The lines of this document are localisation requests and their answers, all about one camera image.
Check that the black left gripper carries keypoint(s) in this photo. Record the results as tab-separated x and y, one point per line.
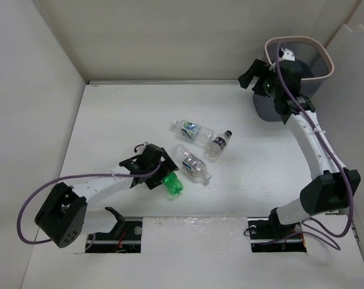
166	167

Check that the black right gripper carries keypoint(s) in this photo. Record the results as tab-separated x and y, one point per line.
259	68

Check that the green plastic bottle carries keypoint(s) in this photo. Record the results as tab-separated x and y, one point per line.
173	185

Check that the crushed clear water bottle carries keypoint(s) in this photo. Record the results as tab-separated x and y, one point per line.
196	168

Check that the green-blue label clear bottle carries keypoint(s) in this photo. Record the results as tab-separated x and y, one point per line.
194	132

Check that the small dark label bottle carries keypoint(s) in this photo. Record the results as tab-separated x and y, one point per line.
217	146

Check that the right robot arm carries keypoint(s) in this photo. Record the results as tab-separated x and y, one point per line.
332	185

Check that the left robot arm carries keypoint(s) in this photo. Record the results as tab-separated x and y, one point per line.
63	213

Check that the grey mesh waste bin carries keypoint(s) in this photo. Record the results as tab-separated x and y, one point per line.
312	57

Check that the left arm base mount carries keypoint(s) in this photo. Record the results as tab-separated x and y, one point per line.
123	237

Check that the aluminium table edge rail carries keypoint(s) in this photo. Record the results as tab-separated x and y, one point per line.
164	82

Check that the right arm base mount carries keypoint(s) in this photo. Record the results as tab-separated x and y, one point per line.
265	239

